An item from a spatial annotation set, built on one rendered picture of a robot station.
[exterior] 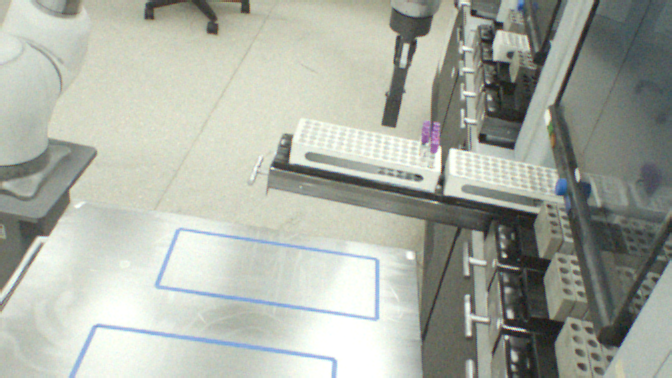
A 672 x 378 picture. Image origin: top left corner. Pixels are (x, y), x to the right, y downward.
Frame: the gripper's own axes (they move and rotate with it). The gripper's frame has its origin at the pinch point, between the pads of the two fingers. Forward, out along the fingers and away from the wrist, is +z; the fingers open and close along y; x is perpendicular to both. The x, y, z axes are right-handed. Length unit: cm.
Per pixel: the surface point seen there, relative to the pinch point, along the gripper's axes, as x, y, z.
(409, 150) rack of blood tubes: 5.2, -0.7, 8.7
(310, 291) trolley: -8.1, 40.0, 13.2
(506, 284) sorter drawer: 24.3, 28.4, 13.9
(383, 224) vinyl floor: 9, -88, 95
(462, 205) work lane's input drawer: 17.5, 5.9, 15.0
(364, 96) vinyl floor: -8, -186, 94
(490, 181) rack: 21.6, 4.6, 9.1
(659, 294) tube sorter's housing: 33, 56, -13
